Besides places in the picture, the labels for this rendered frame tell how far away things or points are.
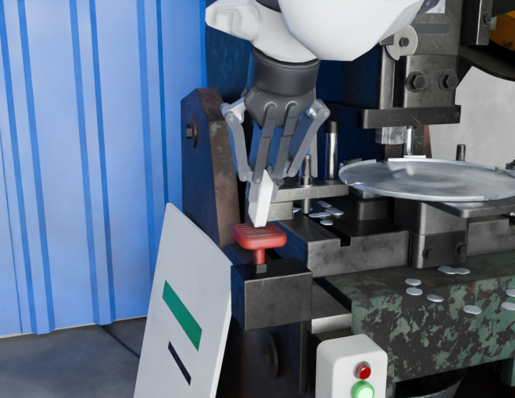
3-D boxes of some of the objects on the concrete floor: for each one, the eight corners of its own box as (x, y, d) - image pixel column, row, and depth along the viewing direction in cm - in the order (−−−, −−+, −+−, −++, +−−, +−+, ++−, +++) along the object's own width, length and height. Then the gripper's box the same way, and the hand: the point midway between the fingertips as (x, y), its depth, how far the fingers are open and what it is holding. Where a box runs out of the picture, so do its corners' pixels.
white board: (181, 542, 121) (235, 264, 111) (130, 409, 166) (166, 202, 156) (186, 541, 122) (241, 265, 112) (135, 409, 166) (171, 202, 156)
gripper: (238, 65, 58) (216, 245, 72) (357, 63, 62) (313, 233, 76) (218, 33, 63) (201, 206, 78) (328, 34, 67) (292, 197, 82)
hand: (260, 198), depth 75 cm, fingers closed
